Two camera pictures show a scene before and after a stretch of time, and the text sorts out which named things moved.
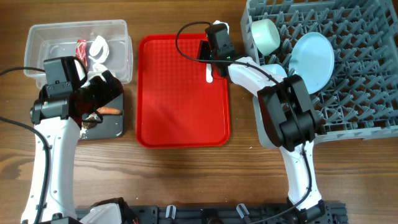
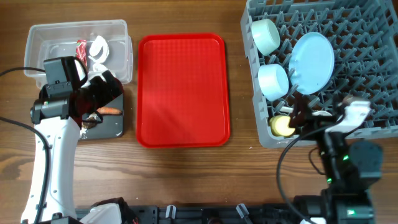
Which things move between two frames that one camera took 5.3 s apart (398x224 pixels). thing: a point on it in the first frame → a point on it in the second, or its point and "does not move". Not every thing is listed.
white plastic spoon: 209,76 → 289,109
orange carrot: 108,111 does not move
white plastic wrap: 99,51 does not move
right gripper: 203,48 → 316,122
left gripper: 106,94 does not move
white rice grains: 83,131 does not move
